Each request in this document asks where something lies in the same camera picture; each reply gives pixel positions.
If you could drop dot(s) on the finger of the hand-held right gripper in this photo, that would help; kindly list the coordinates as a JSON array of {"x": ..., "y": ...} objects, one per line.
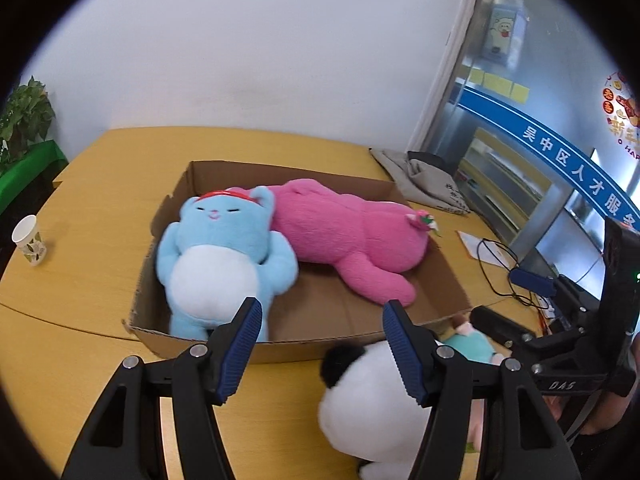
[
  {"x": 532, "y": 281},
  {"x": 500, "y": 327}
]

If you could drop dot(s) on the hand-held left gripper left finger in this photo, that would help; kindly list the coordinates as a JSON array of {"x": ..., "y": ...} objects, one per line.
[{"x": 240, "y": 350}]

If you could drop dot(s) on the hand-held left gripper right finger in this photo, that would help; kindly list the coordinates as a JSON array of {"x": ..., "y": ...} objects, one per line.
[{"x": 405, "y": 355}]

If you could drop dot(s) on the teal and pink plush toy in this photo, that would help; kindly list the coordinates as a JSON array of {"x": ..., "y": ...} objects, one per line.
[{"x": 472, "y": 345}]

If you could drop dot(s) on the white and black panda plush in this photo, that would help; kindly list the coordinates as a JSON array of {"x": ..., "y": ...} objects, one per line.
[{"x": 370, "y": 410}]

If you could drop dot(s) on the light blue plush bear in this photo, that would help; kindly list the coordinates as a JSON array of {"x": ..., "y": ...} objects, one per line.
[{"x": 225, "y": 270}]

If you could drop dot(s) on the brown cardboard box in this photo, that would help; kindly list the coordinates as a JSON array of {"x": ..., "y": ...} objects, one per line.
[{"x": 325, "y": 305}]

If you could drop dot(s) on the pink plush bear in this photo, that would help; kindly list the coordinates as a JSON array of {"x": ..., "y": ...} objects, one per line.
[{"x": 350, "y": 230}]

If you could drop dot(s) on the person's right forearm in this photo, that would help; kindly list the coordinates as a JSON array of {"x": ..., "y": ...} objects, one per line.
[{"x": 610, "y": 440}]

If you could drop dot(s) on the black computer monitor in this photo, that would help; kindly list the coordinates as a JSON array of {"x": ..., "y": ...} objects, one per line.
[{"x": 575, "y": 230}]

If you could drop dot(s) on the white paper sheet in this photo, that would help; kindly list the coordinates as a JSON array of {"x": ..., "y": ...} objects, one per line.
[{"x": 470, "y": 245}]

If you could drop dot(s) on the grey cloth bag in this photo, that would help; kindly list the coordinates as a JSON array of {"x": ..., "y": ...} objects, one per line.
[{"x": 430, "y": 185}]

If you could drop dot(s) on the blue window banner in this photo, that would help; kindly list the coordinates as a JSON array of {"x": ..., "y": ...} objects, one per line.
[{"x": 525, "y": 125}]

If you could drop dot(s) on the yellow sticky note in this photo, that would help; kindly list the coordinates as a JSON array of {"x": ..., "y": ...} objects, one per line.
[
  {"x": 476, "y": 77},
  {"x": 497, "y": 83},
  {"x": 520, "y": 92}
]

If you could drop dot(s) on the red festive window sticker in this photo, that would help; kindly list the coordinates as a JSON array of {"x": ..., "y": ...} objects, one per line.
[{"x": 622, "y": 110}]

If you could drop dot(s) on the leaf print paper cup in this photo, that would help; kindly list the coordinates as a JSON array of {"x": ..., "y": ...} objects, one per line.
[{"x": 27, "y": 240}]

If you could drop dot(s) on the cartoon pig poster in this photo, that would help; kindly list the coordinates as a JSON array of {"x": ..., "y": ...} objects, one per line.
[{"x": 502, "y": 35}]

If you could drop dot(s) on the green potted plant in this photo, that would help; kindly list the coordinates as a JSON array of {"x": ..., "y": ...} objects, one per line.
[{"x": 25, "y": 115}]

